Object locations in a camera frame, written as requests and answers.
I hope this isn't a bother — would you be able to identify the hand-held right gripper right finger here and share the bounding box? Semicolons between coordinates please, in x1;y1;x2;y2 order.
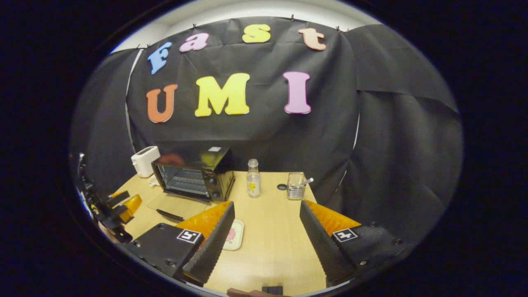
299;200;407;288

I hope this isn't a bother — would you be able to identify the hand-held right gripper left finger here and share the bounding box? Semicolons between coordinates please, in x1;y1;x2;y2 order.
126;201;236;287

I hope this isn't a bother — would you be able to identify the pale green food tray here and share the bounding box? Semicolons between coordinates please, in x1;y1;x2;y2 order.
223;219;245;251

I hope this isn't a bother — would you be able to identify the black electric oven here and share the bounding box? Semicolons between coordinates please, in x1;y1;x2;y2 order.
146;145;236;223

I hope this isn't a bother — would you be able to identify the white toaster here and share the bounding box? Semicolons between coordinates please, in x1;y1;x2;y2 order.
131;146;161;178

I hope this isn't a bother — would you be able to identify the clear glass bottle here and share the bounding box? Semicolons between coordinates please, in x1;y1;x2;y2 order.
246;159;262;198

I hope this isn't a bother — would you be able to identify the black backdrop cloth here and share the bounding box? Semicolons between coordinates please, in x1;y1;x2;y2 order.
70;16;464;248

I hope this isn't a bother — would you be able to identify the wire mesh utensil holder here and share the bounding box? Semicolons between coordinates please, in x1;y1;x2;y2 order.
287;172;306;200

